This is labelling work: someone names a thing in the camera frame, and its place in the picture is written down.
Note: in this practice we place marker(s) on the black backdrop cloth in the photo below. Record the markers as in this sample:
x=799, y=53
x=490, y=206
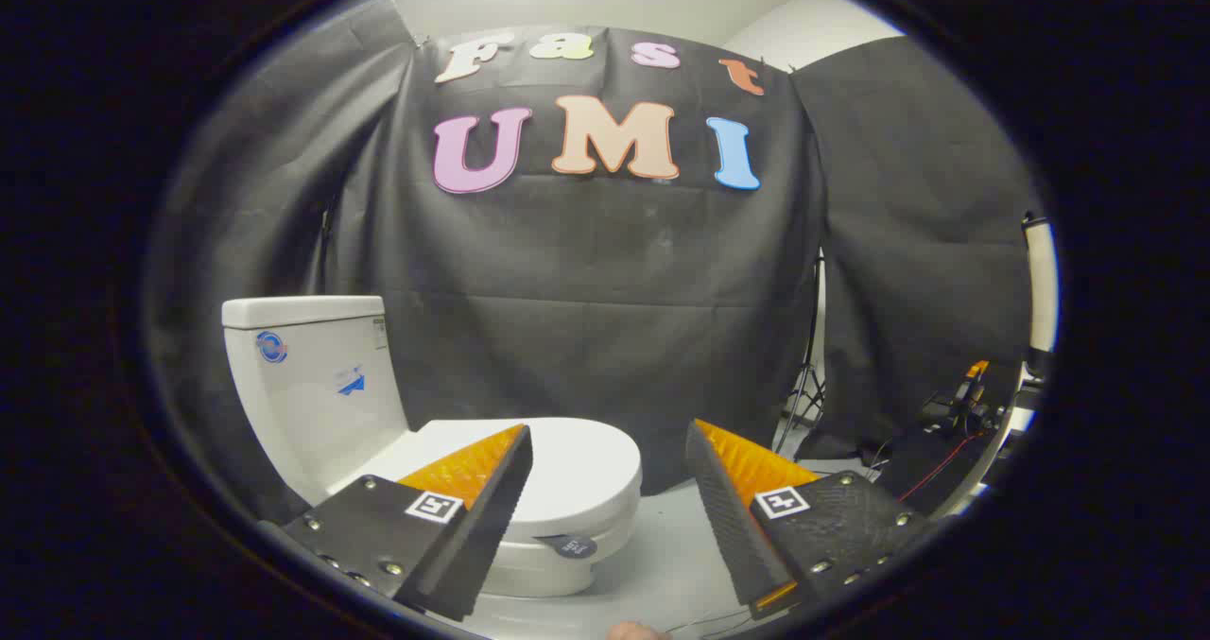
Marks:
x=586, y=290

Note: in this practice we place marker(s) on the black equipment with orange part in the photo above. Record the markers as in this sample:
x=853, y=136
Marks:
x=955, y=413

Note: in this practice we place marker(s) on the black tripod stand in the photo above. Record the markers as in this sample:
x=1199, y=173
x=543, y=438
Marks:
x=809, y=375

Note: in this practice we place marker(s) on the white toilet lid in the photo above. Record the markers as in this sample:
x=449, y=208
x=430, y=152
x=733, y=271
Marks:
x=586, y=470

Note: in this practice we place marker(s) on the white ceramic toilet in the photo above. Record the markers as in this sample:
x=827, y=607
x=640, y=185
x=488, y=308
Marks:
x=302, y=394

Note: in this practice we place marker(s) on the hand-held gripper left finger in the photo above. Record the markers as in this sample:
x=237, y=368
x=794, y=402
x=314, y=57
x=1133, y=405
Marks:
x=482, y=536

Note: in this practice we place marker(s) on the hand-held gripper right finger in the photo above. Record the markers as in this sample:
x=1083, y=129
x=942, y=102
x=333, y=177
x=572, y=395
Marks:
x=728, y=517

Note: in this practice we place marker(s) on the white light panel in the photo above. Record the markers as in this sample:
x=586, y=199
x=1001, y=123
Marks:
x=1040, y=281

